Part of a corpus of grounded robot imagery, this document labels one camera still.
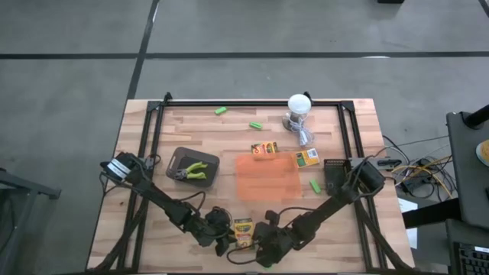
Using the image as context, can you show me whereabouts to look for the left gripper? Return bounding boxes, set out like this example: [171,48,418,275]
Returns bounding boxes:
[193,208,240,257]

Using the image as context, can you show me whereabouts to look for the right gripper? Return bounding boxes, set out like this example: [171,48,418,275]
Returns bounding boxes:
[252,220,295,268]

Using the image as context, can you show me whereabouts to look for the yellow green crayon box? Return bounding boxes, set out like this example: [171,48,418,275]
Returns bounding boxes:
[251,141,280,161]
[293,147,321,170]
[233,218,255,249]

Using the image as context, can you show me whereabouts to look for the orange translucent plastic bin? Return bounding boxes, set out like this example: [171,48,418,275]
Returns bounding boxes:
[235,151,303,202]

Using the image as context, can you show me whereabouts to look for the black mesh basket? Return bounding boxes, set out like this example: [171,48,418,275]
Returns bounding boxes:
[322,158,352,196]

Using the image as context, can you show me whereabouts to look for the dark grey plastic bin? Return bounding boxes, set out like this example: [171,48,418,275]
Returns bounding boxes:
[165,146,221,189]

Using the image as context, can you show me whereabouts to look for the white paper sheet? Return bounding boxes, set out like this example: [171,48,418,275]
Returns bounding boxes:
[397,196,420,250]

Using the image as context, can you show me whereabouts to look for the black table clamp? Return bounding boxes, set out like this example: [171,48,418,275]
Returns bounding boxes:
[376,157,403,171]

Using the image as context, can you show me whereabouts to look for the white dome lamp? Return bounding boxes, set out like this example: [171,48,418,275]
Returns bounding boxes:
[281,93,313,133]

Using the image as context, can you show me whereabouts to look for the black power adapter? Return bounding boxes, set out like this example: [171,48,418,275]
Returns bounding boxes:
[403,176,426,193]

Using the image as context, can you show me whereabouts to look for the black cart leg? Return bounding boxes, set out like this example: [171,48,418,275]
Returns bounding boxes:
[401,197,461,229]

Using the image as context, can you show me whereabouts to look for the black keyboard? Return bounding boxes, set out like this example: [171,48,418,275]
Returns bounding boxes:
[452,241,489,275]

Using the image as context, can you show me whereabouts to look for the grey metal stand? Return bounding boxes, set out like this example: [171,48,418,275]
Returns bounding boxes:
[0,167,62,275]

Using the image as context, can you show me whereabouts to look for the yellow round disc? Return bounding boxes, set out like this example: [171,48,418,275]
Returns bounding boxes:
[475,139,489,168]

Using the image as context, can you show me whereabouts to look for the black pole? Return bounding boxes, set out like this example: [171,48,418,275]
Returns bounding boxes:
[463,103,489,130]

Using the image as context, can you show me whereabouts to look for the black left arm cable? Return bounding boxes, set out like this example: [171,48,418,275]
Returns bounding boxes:
[179,190,207,211]

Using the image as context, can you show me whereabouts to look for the green-handled pliers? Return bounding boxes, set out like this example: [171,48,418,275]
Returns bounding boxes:
[174,161,209,181]

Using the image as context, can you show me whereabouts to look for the white lamp cable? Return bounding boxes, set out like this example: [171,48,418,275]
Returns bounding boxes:
[288,116,316,148]

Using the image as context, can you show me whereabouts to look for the black floor cables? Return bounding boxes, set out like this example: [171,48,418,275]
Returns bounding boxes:
[381,134,450,165]

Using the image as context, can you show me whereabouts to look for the yellow floor cable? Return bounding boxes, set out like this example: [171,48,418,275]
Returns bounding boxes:
[391,154,454,199]

